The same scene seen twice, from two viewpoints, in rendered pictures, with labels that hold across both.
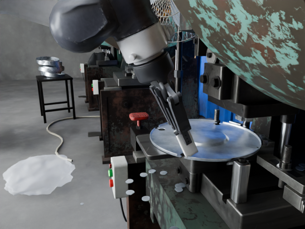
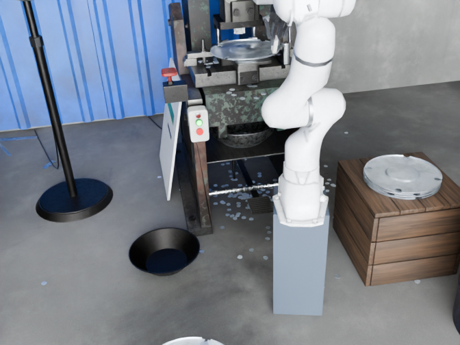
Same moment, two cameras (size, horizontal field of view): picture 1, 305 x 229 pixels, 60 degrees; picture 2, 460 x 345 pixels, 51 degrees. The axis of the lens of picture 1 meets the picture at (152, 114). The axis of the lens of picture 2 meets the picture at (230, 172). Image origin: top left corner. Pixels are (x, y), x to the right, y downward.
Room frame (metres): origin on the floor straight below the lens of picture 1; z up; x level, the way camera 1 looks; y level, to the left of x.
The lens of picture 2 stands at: (0.53, 1.88, 1.37)
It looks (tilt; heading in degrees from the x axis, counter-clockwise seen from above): 30 degrees down; 276
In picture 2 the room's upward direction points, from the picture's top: 3 degrees counter-clockwise
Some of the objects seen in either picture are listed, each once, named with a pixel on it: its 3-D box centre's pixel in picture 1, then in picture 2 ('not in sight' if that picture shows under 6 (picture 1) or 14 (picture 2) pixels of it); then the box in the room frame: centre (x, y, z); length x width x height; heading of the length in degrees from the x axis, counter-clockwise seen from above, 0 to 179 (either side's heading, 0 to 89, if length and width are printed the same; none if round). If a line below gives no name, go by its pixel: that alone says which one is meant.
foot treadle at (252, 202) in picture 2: not in sight; (249, 182); (0.66, -0.13, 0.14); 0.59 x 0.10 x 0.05; 106
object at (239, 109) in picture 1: (248, 105); (238, 22); (0.70, -0.26, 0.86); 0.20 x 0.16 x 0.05; 16
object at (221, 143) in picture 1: (203, 136); (244, 48); (0.67, -0.14, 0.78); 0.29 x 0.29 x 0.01
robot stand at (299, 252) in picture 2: not in sight; (298, 251); (0.45, 0.49, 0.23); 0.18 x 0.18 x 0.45; 0
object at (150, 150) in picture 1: (186, 161); (248, 68); (0.65, -0.09, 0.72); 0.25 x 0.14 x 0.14; 106
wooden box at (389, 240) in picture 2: not in sight; (395, 215); (0.04, 0.19, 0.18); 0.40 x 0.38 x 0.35; 103
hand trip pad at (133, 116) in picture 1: (139, 123); (170, 79); (0.96, 0.05, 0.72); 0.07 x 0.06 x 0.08; 106
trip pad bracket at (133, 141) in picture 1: (140, 151); (176, 103); (0.94, 0.05, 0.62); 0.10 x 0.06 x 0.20; 16
